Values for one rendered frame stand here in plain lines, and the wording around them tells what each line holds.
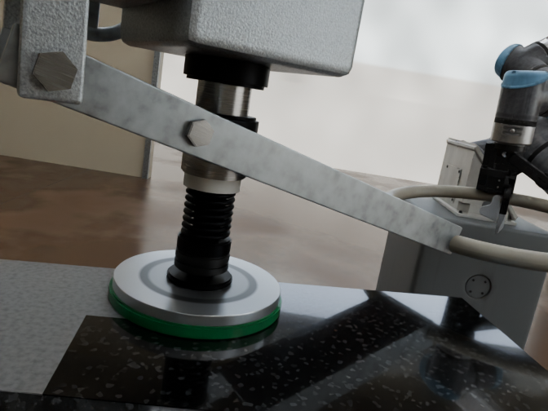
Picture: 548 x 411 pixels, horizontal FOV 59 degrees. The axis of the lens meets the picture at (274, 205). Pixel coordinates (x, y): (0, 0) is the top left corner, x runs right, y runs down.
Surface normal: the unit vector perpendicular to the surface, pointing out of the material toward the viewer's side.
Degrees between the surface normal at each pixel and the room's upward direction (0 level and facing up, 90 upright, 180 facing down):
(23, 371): 0
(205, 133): 90
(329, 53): 90
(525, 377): 0
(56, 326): 0
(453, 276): 90
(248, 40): 90
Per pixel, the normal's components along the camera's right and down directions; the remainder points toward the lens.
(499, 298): -0.01, 0.22
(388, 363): 0.16, -0.96
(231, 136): 0.53, 0.27
